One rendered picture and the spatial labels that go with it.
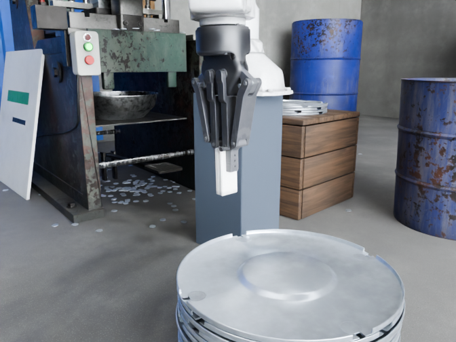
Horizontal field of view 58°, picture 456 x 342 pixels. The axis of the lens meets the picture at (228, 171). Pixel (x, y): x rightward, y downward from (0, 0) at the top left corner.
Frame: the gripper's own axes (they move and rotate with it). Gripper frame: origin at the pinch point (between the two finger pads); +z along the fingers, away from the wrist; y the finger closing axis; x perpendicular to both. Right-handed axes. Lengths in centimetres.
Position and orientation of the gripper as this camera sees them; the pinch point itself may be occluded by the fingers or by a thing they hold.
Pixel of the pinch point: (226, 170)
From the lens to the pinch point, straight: 61.5
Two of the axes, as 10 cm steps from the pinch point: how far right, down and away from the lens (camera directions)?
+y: -6.4, -1.7, 7.5
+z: 0.2, 9.7, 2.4
